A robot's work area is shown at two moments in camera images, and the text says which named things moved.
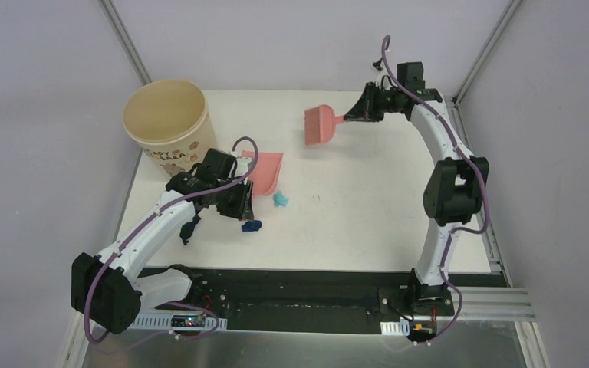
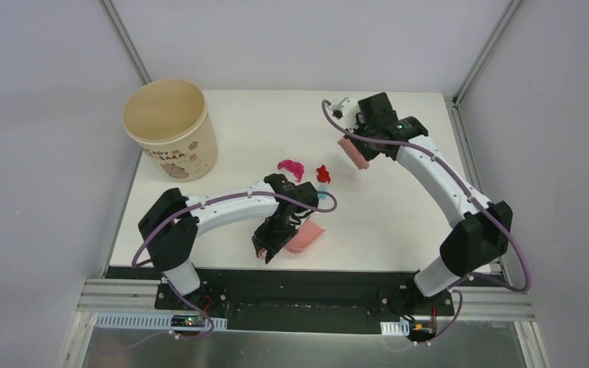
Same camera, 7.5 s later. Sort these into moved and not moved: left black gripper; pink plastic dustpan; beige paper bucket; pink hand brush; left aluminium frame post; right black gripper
Moved: pink hand brush; right black gripper; left black gripper; pink plastic dustpan
Not moved: left aluminium frame post; beige paper bucket
